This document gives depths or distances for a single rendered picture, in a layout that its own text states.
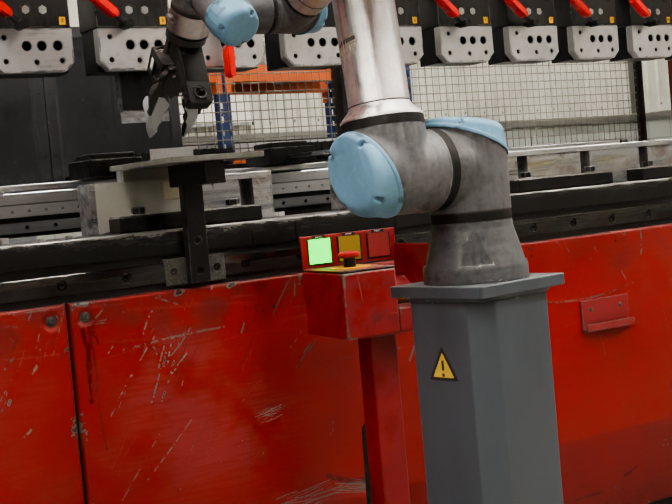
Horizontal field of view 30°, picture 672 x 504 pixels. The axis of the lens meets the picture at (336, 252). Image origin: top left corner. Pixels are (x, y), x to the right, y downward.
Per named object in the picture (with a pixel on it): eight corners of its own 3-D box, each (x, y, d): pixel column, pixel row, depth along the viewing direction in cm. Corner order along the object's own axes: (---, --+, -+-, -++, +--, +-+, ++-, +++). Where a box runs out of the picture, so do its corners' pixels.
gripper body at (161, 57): (183, 74, 228) (196, 16, 221) (200, 100, 223) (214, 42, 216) (144, 74, 224) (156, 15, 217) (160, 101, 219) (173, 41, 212)
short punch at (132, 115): (123, 123, 236) (118, 72, 236) (119, 124, 238) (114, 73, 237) (171, 120, 242) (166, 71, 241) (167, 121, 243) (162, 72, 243)
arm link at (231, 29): (284, 7, 203) (254, -26, 209) (224, 7, 197) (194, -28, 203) (272, 49, 207) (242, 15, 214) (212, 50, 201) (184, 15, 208)
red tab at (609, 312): (588, 332, 281) (586, 301, 280) (581, 332, 282) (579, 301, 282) (635, 323, 289) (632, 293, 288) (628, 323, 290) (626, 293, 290)
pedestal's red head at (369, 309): (348, 340, 215) (339, 236, 214) (307, 335, 229) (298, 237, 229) (446, 325, 225) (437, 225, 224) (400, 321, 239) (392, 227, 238)
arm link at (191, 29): (220, 20, 213) (175, 20, 209) (214, 43, 216) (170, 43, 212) (204, -2, 218) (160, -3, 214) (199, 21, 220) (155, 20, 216)
